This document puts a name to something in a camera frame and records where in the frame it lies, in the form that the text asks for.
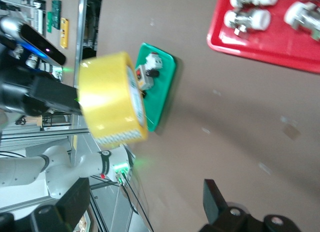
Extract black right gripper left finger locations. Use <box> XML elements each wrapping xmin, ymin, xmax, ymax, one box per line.
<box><xmin>0</xmin><ymin>177</ymin><xmax>91</xmax><ymax>232</ymax></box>

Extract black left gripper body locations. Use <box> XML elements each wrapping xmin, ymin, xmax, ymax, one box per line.
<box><xmin>0</xmin><ymin>36</ymin><xmax>50</xmax><ymax>117</ymax></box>

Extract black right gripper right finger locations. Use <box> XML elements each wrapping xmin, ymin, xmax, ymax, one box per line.
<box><xmin>199</xmin><ymin>178</ymin><xmax>303</xmax><ymax>232</ymax></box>

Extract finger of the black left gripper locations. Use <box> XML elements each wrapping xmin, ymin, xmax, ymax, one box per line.
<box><xmin>30</xmin><ymin>76</ymin><xmax>84</xmax><ymax>116</ymax></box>

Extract yellow packing tape roll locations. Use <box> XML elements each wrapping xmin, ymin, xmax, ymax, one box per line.
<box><xmin>76</xmin><ymin>51</ymin><xmax>150</xmax><ymax>149</ymax></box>

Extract green plastic tray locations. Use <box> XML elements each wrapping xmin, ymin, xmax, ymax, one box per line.
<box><xmin>134</xmin><ymin>42</ymin><xmax>178</xmax><ymax>133</ymax></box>

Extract brown square tape patch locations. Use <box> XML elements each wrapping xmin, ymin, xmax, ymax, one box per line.
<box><xmin>283</xmin><ymin>124</ymin><xmax>302</xmax><ymax>141</ymax></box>

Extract red plastic tray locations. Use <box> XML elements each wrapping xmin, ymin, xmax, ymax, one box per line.
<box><xmin>206</xmin><ymin>0</ymin><xmax>320</xmax><ymax>74</ymax></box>

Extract yellow flat box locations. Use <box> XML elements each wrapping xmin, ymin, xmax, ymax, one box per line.
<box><xmin>59</xmin><ymin>18</ymin><xmax>70</xmax><ymax>49</ymax></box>

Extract green circuit board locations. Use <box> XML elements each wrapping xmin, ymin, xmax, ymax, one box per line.
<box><xmin>45</xmin><ymin>0</ymin><xmax>63</xmax><ymax>34</ymax></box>

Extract white circuit breaker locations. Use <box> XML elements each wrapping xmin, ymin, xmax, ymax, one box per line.
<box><xmin>144</xmin><ymin>52</ymin><xmax>165</xmax><ymax>73</ymax></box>

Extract aluminium corner frame post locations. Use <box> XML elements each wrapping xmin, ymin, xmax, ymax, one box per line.
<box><xmin>0</xmin><ymin>128</ymin><xmax>90</xmax><ymax>144</ymax></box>

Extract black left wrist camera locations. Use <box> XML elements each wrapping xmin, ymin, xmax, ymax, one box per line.
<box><xmin>21</xmin><ymin>23</ymin><xmax>67</xmax><ymax>66</ymax></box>

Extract black cable on table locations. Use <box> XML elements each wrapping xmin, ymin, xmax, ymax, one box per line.
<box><xmin>117</xmin><ymin>180</ymin><xmax>156</xmax><ymax>232</ymax></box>

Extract aluminium frame beam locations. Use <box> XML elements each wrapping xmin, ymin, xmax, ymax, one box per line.
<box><xmin>73</xmin><ymin>0</ymin><xmax>88</xmax><ymax>92</ymax></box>

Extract grey on-off switch box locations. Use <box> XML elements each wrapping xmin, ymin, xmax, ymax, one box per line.
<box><xmin>134</xmin><ymin>64</ymin><xmax>156</xmax><ymax>90</ymax></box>

